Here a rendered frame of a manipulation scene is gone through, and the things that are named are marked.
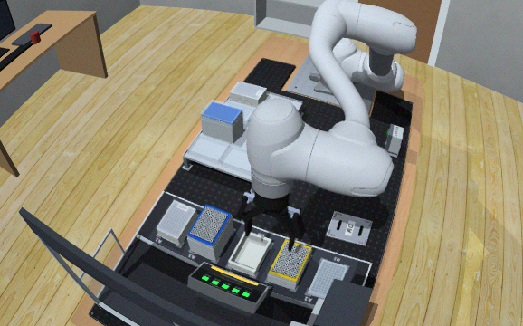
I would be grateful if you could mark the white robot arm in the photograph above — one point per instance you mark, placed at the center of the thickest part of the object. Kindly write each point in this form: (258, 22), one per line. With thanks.
(346, 159)

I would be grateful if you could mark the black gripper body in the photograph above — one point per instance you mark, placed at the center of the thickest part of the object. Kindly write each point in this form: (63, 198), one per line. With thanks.
(269, 205)

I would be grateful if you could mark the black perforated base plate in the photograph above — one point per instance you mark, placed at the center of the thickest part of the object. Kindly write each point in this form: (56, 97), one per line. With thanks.
(208, 186)

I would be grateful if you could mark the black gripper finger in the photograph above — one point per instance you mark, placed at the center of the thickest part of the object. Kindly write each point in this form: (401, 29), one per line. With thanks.
(246, 199)
(295, 227)

